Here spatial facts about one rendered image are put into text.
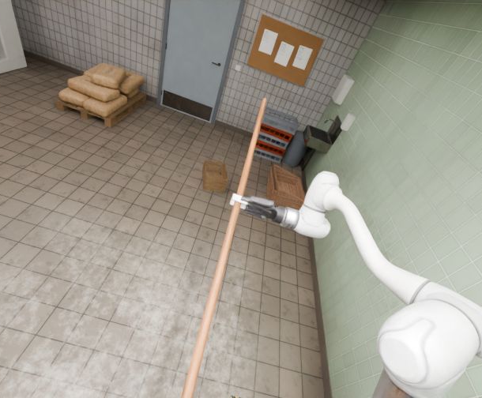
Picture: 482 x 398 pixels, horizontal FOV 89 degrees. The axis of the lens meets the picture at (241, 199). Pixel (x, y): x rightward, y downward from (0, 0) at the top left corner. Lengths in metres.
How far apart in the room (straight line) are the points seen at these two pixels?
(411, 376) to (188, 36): 4.63
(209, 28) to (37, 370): 4.41
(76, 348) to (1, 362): 0.39
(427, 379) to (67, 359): 2.06
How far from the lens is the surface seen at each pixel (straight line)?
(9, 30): 5.71
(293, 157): 4.52
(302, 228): 1.07
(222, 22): 4.57
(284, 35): 4.50
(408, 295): 0.87
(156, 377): 2.20
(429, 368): 0.66
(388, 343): 0.67
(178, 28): 4.76
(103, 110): 4.16
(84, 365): 2.25
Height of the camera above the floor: 2.16
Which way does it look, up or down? 40 degrees down
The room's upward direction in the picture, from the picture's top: 23 degrees clockwise
